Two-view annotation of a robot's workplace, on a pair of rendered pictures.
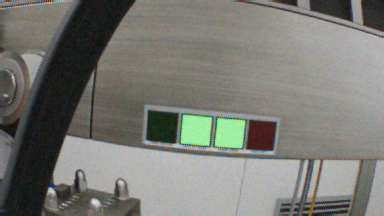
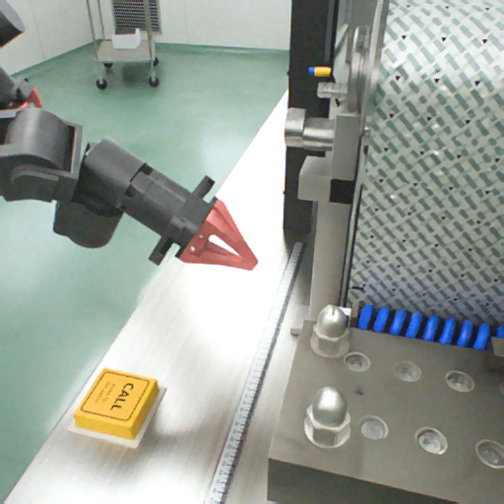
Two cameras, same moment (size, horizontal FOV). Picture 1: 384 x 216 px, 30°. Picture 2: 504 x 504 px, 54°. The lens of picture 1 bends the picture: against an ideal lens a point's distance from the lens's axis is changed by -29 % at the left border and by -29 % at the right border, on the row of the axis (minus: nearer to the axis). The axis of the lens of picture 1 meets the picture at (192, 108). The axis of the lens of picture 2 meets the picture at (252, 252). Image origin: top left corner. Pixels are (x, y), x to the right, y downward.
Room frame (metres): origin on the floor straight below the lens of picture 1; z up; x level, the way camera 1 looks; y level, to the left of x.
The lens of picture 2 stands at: (1.41, -0.10, 1.37)
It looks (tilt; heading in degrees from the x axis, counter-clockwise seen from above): 34 degrees down; 100
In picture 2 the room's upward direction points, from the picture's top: straight up
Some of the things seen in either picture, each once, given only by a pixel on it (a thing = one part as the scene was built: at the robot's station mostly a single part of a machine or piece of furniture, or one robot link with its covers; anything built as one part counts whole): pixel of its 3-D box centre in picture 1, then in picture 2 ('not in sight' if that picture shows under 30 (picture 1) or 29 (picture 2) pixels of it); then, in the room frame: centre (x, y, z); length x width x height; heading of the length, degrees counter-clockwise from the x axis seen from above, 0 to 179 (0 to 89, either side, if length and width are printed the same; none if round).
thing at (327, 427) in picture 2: (95, 209); (329, 411); (1.43, 0.15, 1.05); 0.04 x 0.04 x 0.04
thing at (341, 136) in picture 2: not in sight; (321, 231); (1.41, 0.41, 1.05); 0.06 x 0.05 x 0.31; 175
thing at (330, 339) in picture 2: (51, 198); (331, 327); (1.43, 0.25, 1.05); 0.04 x 0.04 x 0.04
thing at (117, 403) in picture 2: not in sight; (117, 402); (1.20, 0.24, 0.91); 0.07 x 0.07 x 0.02; 85
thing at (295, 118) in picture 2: not in sight; (295, 127); (1.37, 0.42, 1.18); 0.04 x 0.02 x 0.04; 85
